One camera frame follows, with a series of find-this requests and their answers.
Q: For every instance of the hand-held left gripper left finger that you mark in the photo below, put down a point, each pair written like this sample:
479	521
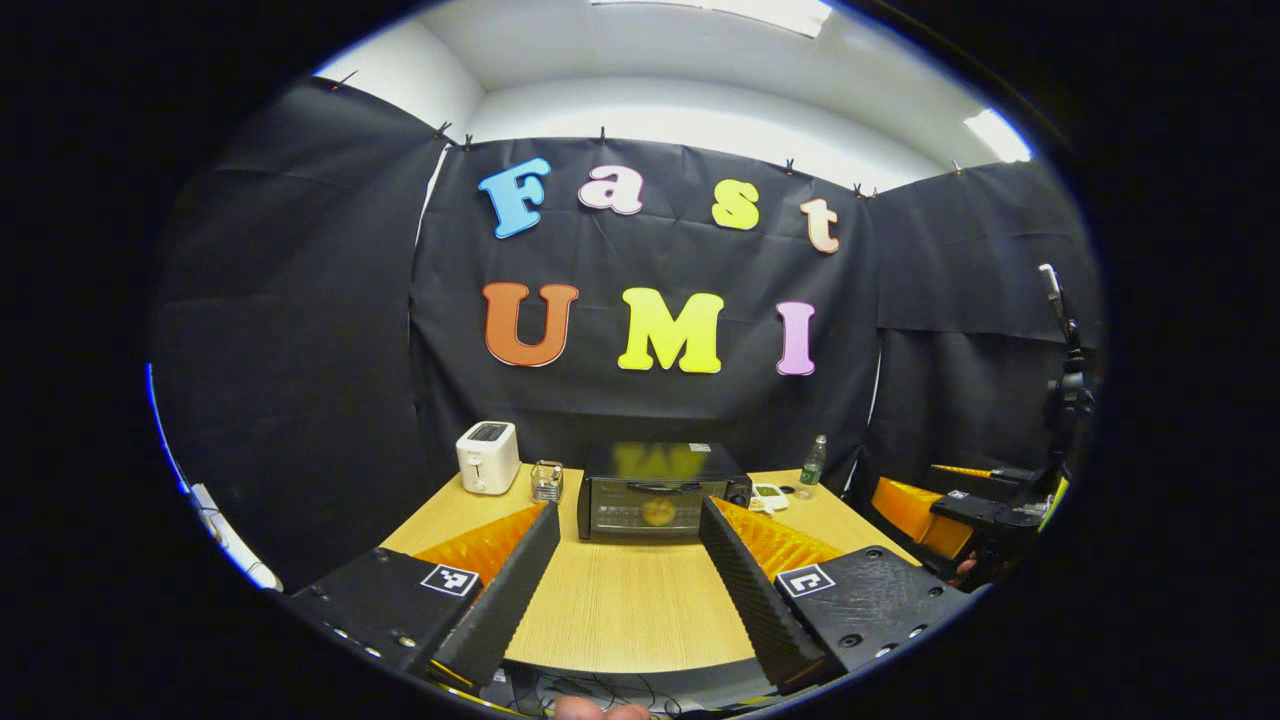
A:
500	610

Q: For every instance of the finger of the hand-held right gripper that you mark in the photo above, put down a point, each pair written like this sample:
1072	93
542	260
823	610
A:
975	470
905	510

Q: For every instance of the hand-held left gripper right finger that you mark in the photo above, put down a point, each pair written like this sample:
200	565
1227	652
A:
760	610

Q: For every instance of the golden bread bun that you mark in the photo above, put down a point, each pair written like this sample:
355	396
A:
658	512

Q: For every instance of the black electric oven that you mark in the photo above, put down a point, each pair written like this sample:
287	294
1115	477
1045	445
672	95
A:
610	515

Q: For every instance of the clear plastic water bottle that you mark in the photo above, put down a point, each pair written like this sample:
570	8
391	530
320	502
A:
812	470

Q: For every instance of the small white divided dish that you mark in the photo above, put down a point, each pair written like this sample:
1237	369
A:
768	497

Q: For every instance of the small clear glass jar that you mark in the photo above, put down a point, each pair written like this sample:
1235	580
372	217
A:
546	482

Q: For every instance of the white toaster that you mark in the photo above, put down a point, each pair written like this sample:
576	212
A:
487	460

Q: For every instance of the ceiling light panel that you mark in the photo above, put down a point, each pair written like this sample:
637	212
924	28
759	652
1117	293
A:
998	135

